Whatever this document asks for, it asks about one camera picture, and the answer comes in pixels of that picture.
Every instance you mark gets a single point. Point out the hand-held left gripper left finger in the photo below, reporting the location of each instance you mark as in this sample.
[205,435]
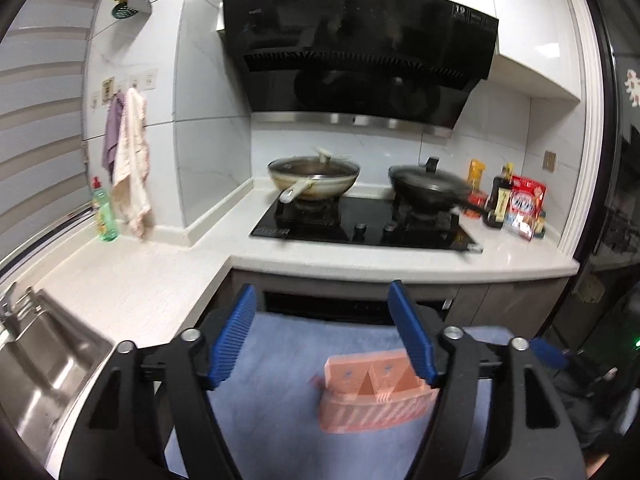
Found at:
[232,340]

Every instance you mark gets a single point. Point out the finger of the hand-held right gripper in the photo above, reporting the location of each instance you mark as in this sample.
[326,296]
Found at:
[547,352]

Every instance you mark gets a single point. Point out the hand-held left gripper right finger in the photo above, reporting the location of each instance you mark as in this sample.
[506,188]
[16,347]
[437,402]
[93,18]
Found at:
[412,340]

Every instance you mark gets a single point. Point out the pink plastic utensil holder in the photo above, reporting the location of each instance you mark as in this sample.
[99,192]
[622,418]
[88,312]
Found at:
[350,410]

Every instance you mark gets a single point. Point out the grey base cabinet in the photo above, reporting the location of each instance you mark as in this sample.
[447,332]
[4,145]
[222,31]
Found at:
[500,305]

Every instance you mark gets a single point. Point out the blue fluffy mat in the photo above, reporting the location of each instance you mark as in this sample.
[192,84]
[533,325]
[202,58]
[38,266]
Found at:
[280,410]

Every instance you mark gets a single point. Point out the small yellow-lidded jar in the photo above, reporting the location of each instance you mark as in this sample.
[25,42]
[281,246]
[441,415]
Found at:
[540,225]

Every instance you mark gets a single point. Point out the black glass gas cooktop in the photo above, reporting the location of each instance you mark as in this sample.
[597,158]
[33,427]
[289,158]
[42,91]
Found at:
[370,215]

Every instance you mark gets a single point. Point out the red and white packet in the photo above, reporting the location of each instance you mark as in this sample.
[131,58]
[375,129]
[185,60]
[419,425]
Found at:
[525,207]

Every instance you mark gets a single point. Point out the red seasoning container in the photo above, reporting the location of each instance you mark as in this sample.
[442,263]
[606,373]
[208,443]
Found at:
[477,205]

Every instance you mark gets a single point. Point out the black wok with lid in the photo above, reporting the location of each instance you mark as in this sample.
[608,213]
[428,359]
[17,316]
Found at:
[425,185]

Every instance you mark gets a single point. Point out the dark sauce bottle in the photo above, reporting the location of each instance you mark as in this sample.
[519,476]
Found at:
[500,200]

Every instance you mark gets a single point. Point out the green dish soap bottle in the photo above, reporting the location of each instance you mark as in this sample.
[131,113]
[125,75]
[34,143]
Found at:
[106,220]

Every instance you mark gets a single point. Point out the yellow seasoning packet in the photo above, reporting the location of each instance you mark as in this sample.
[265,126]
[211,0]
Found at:
[476,175]

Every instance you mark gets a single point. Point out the beige wok with glass lid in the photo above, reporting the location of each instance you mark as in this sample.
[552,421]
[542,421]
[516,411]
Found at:
[320,180]

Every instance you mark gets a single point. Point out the black glass door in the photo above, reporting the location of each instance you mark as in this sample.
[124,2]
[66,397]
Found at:
[620,185]

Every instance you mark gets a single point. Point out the stainless steel sink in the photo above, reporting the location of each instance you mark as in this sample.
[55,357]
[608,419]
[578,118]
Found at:
[50,370]

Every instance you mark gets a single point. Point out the cream hanging towel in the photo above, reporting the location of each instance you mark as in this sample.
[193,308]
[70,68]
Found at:
[131,160]

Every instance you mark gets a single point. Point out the metal faucet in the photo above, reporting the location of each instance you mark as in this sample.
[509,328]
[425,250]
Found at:
[22,305]

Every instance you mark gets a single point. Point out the purple hanging cloth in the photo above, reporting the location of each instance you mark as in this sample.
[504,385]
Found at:
[111,145]

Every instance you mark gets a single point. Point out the white door decal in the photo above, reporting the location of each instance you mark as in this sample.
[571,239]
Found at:
[634,87]

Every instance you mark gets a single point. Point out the black range hood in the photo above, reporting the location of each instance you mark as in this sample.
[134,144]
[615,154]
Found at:
[350,60]

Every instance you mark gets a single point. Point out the striped window blind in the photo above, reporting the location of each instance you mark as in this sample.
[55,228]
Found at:
[40,110]

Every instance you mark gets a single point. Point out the gold wall switch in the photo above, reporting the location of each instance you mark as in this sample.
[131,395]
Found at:
[550,160]

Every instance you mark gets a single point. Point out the white wall socket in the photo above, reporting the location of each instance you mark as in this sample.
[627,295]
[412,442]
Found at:
[149,79]
[95,99]

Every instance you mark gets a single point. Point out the gold wall socket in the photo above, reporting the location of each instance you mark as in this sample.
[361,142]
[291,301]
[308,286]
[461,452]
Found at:
[108,90]

